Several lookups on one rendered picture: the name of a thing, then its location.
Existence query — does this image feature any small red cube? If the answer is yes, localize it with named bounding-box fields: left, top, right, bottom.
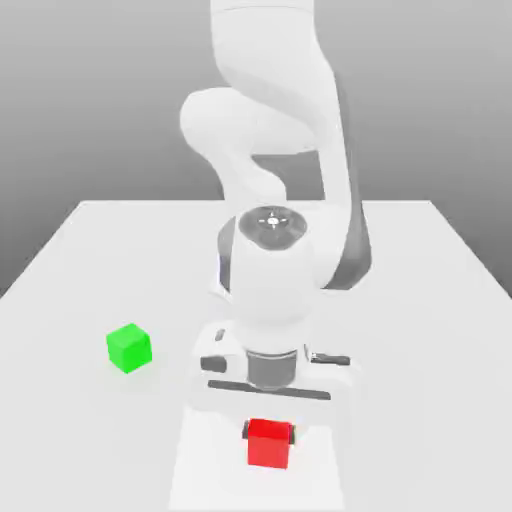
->
left=246, top=418, right=292, bottom=471

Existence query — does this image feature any small green cube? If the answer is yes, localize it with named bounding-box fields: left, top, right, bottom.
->
left=105, top=322, right=154, bottom=375

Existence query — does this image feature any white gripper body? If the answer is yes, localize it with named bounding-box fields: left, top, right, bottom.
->
left=188, top=372, right=358, bottom=428

